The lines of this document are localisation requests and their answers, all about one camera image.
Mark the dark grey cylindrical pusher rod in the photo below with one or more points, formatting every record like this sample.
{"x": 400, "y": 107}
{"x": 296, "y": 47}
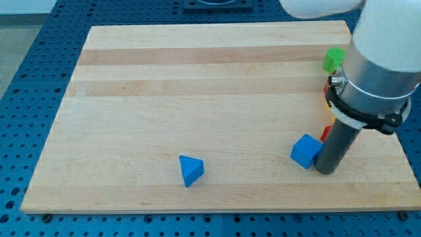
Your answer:
{"x": 335, "y": 146}

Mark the black flange mount ring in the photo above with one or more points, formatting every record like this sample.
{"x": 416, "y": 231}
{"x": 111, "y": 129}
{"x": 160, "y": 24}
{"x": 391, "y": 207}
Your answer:
{"x": 362, "y": 110}

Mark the blue wooden cube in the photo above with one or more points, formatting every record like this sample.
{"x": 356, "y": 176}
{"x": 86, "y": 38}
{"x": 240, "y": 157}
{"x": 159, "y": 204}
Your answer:
{"x": 305, "y": 150}

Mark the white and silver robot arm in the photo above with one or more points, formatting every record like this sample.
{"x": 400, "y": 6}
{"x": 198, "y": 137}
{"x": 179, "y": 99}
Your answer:
{"x": 379, "y": 73}

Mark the blue wooden triangle block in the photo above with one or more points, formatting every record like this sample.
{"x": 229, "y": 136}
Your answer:
{"x": 192, "y": 169}

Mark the red wooden block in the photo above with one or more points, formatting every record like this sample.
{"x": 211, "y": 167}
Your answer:
{"x": 325, "y": 133}

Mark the yellow wooden block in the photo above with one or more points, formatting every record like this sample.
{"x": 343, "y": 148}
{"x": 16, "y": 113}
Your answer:
{"x": 332, "y": 116}

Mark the green wooden block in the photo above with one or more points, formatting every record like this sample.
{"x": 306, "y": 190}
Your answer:
{"x": 333, "y": 58}

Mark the light wooden board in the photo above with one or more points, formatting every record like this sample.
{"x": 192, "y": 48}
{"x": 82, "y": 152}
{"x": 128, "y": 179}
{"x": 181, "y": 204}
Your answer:
{"x": 237, "y": 96}

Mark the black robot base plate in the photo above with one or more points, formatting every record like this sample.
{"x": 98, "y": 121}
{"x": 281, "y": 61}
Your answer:
{"x": 216, "y": 5}

